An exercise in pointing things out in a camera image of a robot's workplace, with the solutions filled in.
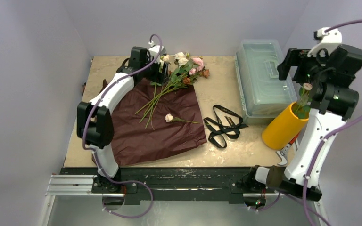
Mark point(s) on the small cream rose stem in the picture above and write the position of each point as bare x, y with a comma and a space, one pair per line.
170, 118

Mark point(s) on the cream foam rose stem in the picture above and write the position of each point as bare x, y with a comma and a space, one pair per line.
304, 99

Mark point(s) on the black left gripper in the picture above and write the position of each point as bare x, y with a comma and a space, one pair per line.
159, 77

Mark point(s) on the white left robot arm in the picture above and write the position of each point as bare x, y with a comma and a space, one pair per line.
94, 123

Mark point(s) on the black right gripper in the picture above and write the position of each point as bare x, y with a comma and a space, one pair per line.
285, 66

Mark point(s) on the aluminium frame rail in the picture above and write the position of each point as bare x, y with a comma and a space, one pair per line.
83, 185

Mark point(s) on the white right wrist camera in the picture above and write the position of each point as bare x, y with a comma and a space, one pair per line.
326, 38

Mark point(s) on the black printed ribbon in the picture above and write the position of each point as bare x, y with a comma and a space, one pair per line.
218, 129

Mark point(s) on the yellow cylinder vase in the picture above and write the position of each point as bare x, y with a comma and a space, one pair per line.
285, 126

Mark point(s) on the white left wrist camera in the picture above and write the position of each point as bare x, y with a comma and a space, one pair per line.
156, 51

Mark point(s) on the black table edge rail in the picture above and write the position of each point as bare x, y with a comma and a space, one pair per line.
169, 177

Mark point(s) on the clear plastic storage box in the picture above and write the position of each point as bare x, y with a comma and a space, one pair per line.
263, 96

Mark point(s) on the red paper flower bouquet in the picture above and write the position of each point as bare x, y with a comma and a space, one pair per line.
187, 71

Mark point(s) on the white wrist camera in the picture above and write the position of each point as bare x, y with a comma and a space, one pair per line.
326, 38
156, 51

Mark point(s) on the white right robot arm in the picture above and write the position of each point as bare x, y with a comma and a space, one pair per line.
332, 103

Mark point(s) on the dark red wrapping paper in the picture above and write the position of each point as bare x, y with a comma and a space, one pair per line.
134, 143

